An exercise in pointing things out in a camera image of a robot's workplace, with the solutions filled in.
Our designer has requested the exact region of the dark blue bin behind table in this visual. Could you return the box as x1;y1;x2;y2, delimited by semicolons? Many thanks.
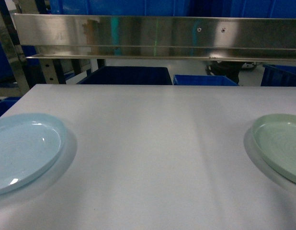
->
78;66;172;85

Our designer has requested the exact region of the blue bin behind table right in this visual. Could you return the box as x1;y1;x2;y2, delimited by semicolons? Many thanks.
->
173;75;238;86

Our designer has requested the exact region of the large blue bin on shelf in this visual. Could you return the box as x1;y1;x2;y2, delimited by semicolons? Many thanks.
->
49;0;194;17

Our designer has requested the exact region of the light blue plate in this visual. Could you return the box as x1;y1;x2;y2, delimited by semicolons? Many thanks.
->
0;113;67;195

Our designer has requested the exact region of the light green plate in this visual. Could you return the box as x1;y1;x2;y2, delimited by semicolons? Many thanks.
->
251;114;296;184

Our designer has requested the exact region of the stainless steel shelf rail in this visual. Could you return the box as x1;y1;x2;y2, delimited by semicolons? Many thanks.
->
13;14;296;62

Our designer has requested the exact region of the stainless steel rack frame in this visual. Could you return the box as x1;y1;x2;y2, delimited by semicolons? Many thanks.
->
0;0;30;97

